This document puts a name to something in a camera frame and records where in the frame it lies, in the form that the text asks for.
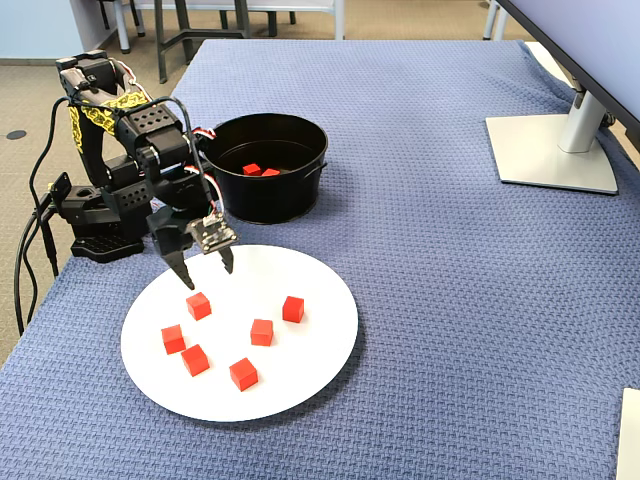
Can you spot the silver monitor stand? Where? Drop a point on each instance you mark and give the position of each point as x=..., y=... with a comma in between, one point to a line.
x=545, y=155

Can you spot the white metal desk leg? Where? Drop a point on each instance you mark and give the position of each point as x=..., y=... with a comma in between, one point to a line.
x=500, y=20

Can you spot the blue woven table cloth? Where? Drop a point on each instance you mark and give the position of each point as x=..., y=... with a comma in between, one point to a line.
x=425, y=300

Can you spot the red cube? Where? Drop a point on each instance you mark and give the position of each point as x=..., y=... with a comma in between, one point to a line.
x=199, y=306
x=244, y=374
x=293, y=309
x=270, y=173
x=262, y=332
x=252, y=170
x=195, y=360
x=174, y=339

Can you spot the black metal bucket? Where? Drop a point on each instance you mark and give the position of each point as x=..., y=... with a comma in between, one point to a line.
x=285, y=200

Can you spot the black round floor cap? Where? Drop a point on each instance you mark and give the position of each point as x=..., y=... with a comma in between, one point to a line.
x=16, y=135

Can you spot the white metal table leg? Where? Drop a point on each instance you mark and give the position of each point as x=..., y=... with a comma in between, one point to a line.
x=122, y=22
x=339, y=20

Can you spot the white flat board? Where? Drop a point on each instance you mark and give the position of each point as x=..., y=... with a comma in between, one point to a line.
x=631, y=440

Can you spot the grey computer monitor screen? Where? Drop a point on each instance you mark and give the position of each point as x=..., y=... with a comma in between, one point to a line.
x=590, y=40

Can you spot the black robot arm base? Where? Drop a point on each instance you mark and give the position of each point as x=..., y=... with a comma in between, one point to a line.
x=92, y=212

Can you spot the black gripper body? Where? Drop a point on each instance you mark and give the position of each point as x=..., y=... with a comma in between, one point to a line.
x=169, y=234

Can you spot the white round plate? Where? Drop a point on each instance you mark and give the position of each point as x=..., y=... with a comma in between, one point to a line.
x=310, y=350

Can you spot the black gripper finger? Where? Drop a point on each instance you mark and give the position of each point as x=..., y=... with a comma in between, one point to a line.
x=180, y=265
x=227, y=259

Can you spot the black wrist camera board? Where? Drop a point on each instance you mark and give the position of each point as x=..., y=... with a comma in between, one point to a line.
x=212, y=234

